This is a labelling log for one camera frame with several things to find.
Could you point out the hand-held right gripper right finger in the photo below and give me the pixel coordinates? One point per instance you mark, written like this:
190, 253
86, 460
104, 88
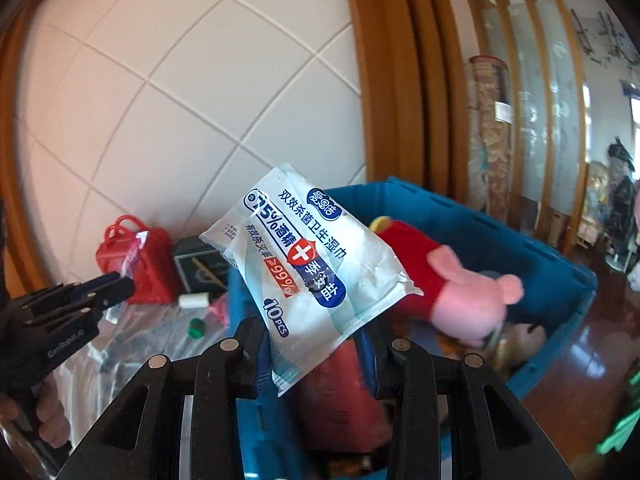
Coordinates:
371, 367

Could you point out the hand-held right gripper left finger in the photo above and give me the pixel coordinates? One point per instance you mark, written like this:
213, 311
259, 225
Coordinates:
262, 362

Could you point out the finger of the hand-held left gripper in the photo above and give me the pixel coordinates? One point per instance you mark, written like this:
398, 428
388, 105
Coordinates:
45, 302
112, 290

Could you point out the red long box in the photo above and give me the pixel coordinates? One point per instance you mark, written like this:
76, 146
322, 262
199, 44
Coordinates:
340, 395

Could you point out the clear pink packet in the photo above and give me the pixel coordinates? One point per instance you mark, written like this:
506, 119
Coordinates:
135, 255

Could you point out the pink pig plush red dress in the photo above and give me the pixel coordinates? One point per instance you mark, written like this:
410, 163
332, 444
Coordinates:
450, 290

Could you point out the brown bear plush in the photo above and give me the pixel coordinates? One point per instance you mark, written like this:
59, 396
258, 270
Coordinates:
522, 345

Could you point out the blue plastic crate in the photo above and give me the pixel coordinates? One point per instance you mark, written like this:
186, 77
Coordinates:
550, 280

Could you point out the person's left hand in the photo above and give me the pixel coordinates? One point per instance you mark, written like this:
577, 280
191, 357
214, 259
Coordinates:
50, 405

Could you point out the red bear suitcase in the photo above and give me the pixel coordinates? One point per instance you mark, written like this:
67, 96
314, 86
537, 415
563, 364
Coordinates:
145, 265

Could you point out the green capped small bottle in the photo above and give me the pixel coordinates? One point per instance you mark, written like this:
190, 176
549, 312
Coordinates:
195, 328

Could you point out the white plastic bottle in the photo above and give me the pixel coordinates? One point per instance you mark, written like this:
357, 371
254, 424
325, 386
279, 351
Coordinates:
194, 301

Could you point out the black gift box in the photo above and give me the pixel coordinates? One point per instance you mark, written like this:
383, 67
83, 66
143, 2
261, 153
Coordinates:
200, 265

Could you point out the green plastic item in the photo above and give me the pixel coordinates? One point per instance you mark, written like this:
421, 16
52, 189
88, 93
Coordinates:
622, 435

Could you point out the rolled patterned carpet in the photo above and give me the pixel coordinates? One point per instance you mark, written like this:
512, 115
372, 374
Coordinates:
490, 135

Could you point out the dark clutter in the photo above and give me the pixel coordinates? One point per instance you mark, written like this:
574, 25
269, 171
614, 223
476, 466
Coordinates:
622, 195

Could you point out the wooden glass partition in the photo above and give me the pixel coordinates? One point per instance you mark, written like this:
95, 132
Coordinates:
540, 85

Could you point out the curved wooden frame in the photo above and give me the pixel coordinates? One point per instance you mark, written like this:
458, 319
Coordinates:
15, 135

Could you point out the wooden door frame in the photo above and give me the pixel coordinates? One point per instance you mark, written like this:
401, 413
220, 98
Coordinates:
400, 70

